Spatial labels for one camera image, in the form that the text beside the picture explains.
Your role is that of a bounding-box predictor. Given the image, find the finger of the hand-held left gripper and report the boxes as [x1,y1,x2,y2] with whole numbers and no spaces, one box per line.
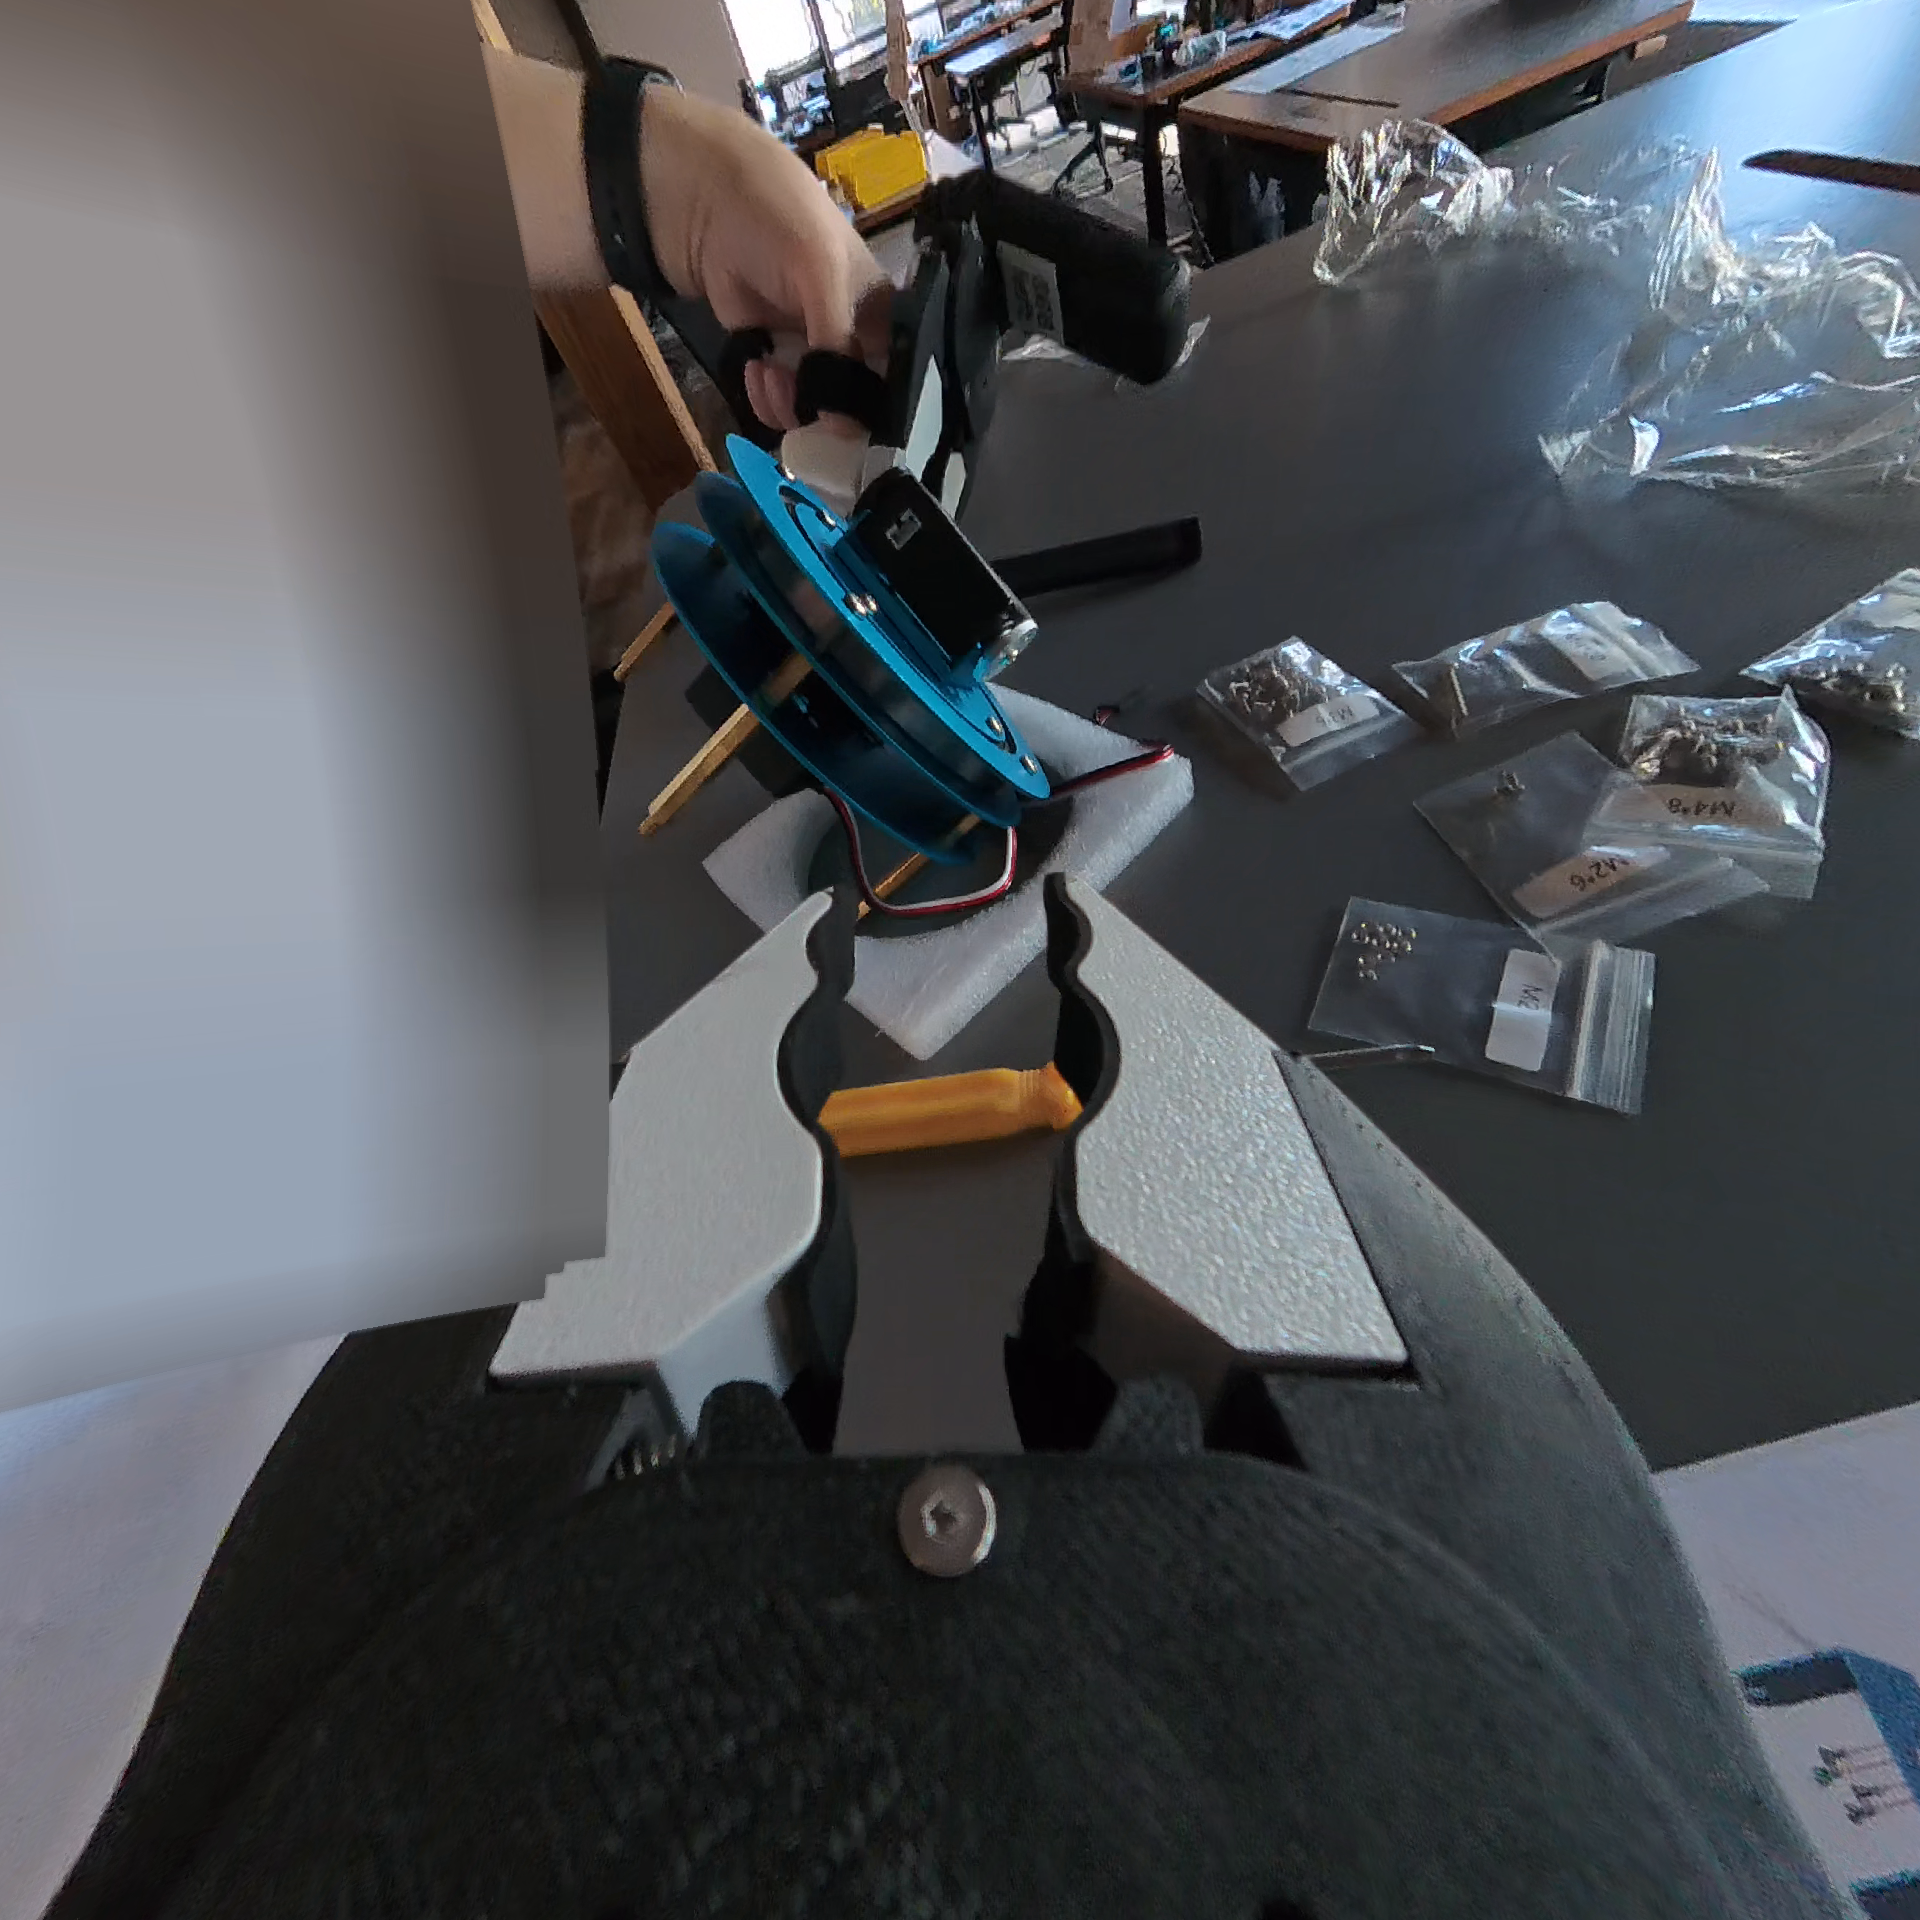
[885,353,994,520]

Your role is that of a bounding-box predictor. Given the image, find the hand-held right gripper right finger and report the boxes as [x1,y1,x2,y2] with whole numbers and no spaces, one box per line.
[1020,873,1413,1451]

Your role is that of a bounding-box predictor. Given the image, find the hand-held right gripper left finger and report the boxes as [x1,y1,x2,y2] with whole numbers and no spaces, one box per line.
[486,887,856,1449]

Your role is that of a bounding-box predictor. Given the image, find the blue robot arm base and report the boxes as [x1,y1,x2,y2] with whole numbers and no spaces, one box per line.
[650,432,1056,866]

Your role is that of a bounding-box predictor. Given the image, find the person's left forearm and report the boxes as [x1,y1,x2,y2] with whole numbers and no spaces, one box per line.
[479,41,624,296]

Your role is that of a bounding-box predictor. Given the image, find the person's left hand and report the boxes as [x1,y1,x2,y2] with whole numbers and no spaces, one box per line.
[638,89,899,434]

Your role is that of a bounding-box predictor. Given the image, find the black screwdriver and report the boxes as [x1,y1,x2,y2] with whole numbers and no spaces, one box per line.
[983,516,1205,601]

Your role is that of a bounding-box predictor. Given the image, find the yellow plastic tool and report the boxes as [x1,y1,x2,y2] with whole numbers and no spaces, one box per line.
[822,1065,1086,1161]

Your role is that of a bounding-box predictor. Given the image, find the yellow storage bins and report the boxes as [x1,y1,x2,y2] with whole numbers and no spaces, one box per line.
[814,128,935,234]

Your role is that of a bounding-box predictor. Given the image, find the white foam sheet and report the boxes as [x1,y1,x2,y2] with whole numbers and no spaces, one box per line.
[704,681,1194,1059]

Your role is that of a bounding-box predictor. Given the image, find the wooden stand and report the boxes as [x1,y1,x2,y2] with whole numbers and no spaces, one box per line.
[470,0,782,835]

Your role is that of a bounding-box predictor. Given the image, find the small clear plastic wrap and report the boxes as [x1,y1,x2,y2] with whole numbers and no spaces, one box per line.
[1312,120,1519,290]

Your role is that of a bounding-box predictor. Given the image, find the wooden top table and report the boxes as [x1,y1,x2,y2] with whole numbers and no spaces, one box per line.
[1072,0,1695,265]

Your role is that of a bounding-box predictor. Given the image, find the group of small screw bags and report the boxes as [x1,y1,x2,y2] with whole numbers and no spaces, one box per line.
[1196,567,1920,1116]

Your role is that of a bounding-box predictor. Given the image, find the large clear plastic wrap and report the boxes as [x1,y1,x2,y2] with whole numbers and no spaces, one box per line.
[1543,146,1920,502]

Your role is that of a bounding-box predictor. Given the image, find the printed instruction sheet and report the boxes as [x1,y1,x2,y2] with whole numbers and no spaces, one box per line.
[0,1319,1920,1920]

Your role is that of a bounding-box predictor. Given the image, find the black wrist strap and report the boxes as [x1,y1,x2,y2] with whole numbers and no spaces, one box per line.
[582,58,688,302]

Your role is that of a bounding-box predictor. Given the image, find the red white servo cable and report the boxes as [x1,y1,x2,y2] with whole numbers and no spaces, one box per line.
[832,694,1180,922]

